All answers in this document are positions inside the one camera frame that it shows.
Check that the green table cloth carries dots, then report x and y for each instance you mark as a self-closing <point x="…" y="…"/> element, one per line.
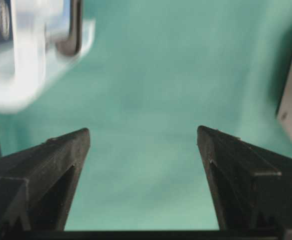
<point x="158" y="70"/>

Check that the clear plastic storage case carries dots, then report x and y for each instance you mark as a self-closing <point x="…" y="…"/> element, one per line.
<point x="29" y="59"/>

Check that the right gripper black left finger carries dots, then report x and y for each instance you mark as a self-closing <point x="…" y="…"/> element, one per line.
<point x="38" y="184"/>

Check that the black camera box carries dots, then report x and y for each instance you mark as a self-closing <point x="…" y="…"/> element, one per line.
<point x="70" y="45"/>

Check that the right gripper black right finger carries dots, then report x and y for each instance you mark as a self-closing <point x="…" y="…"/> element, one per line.
<point x="251" y="187"/>

